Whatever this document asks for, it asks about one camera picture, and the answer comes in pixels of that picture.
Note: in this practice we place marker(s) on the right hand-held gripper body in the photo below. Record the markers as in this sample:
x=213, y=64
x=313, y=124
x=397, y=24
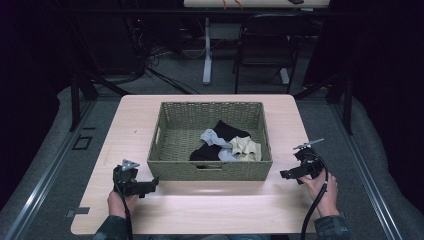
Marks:
x=310, y=165

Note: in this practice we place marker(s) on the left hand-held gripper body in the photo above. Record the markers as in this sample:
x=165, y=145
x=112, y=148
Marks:
x=128, y=181

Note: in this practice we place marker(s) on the person's left hand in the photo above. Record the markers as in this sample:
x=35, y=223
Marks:
x=118, y=205

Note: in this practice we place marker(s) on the person's right hand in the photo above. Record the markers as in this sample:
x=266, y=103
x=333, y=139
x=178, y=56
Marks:
x=328, y=196

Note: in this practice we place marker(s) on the beige sock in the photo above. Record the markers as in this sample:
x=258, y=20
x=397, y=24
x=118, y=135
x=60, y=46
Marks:
x=246, y=148

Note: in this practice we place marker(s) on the green woven basket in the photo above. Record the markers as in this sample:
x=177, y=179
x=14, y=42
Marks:
x=180, y=133

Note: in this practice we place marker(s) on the grey tape strip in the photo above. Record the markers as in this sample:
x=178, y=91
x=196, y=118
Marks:
x=78, y=211

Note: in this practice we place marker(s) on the black tape rectangle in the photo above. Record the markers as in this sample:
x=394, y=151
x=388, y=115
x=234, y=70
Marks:
x=74, y=146

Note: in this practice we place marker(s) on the black metal stand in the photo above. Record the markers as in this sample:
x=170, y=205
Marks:
x=75, y=100
x=348, y=106

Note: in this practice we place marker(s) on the grey sock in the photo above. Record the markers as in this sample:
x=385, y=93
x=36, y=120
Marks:
x=213, y=137

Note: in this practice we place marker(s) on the black sock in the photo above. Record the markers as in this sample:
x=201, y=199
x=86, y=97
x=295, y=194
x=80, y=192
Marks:
x=226, y=130

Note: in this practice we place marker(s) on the black folding chair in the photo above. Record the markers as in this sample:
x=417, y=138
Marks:
x=266, y=50

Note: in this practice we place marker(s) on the dark curtain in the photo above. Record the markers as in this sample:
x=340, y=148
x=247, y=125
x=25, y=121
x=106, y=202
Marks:
x=26, y=50
x=386, y=50

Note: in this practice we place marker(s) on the white desk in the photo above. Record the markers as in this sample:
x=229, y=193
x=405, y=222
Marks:
x=207, y=50

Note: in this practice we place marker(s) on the aluminium floor rail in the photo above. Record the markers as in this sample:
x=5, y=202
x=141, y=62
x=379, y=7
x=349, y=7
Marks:
x=43, y=186
x=366, y=180

